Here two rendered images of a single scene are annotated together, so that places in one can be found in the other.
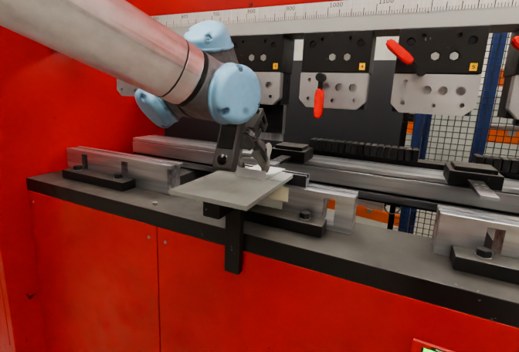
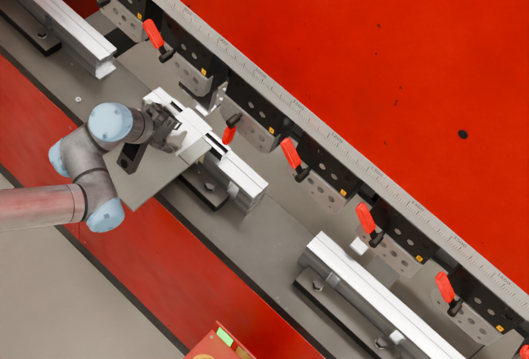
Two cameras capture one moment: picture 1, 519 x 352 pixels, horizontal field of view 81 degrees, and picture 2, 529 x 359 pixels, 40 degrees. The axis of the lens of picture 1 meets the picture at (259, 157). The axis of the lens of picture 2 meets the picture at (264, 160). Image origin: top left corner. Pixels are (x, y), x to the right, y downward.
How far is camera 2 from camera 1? 1.34 m
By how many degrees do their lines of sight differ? 45
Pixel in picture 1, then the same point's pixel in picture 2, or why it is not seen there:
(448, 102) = (322, 198)
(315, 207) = (223, 181)
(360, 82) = (267, 139)
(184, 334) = not seen: hidden behind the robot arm
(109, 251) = (31, 108)
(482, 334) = (282, 325)
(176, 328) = not seen: hidden behind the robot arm
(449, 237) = (308, 260)
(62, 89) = not seen: outside the picture
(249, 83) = (113, 220)
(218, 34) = (114, 136)
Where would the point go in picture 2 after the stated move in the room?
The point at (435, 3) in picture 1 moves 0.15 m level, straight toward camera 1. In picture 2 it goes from (331, 136) to (279, 179)
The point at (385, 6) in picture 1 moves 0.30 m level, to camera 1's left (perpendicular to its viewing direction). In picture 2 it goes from (296, 107) to (153, 53)
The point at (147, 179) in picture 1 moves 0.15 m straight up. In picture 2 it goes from (75, 51) to (74, 13)
